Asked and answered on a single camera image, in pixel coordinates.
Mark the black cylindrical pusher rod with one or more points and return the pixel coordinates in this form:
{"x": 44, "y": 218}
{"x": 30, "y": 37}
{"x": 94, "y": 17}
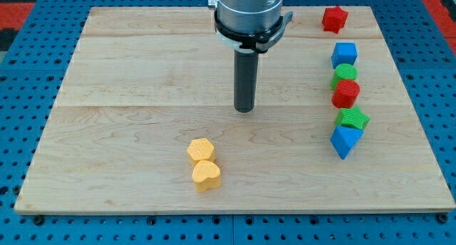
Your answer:
{"x": 245, "y": 79}

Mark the black clamp ring mount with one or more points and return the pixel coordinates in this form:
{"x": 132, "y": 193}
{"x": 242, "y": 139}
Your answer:
{"x": 252, "y": 42}

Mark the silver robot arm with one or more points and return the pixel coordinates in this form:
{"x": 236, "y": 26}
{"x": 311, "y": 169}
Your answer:
{"x": 250, "y": 28}

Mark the yellow hexagon block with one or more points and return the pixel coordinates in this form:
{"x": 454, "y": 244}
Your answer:
{"x": 199, "y": 150}

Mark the blue triangle block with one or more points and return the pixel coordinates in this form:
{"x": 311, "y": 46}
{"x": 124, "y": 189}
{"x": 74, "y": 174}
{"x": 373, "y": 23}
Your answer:
{"x": 344, "y": 139}

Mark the red star block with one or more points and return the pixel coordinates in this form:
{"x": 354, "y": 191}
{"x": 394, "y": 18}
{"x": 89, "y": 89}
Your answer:
{"x": 334, "y": 19}

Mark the blue cube block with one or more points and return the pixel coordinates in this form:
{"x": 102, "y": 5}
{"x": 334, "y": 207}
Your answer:
{"x": 344, "y": 52}

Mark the green cylinder block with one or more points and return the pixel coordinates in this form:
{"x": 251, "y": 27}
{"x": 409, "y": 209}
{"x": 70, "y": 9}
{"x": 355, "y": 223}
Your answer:
{"x": 343, "y": 71}

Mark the light wooden board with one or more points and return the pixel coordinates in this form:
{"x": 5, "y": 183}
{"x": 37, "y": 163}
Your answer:
{"x": 144, "y": 82}

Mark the red cylinder block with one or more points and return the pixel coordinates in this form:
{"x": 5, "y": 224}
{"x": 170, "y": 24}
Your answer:
{"x": 345, "y": 94}

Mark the green star block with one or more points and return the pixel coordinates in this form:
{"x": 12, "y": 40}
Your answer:
{"x": 352, "y": 117}

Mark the yellow heart block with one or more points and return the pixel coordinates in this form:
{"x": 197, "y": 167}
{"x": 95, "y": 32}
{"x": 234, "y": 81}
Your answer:
{"x": 206, "y": 175}

